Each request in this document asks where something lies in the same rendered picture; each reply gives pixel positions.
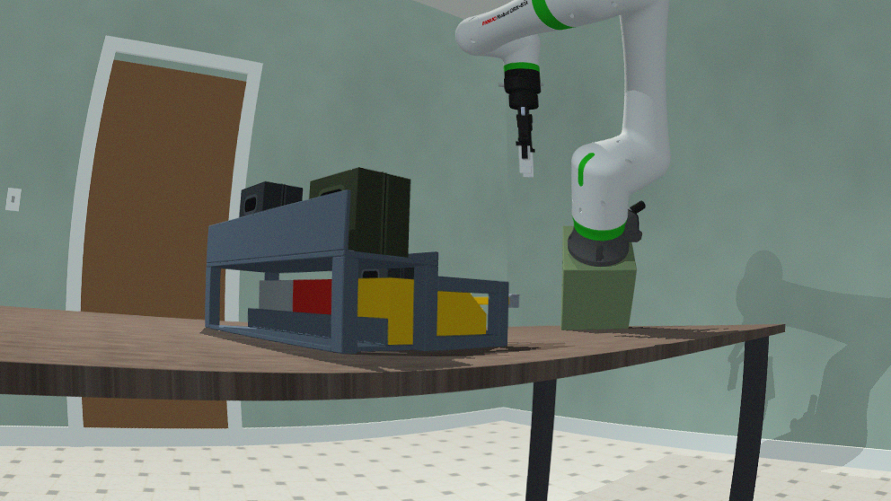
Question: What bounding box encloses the grey open bin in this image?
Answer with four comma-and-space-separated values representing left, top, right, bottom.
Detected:
259, 280, 293, 312

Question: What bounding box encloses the red bin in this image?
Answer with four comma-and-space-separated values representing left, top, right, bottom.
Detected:
293, 279, 331, 314

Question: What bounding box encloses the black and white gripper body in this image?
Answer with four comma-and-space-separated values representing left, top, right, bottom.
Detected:
508, 92, 539, 110

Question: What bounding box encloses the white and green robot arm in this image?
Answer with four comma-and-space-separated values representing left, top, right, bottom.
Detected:
455, 0, 671, 267

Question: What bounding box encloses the blue-grey metal shelf rack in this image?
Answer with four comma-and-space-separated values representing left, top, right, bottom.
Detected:
205, 189, 520, 354

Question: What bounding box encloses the yellow open bin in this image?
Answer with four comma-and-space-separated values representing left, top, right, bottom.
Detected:
357, 277, 487, 345

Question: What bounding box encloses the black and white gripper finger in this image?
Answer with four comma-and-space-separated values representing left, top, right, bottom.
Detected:
523, 127, 535, 177
516, 107, 533, 173

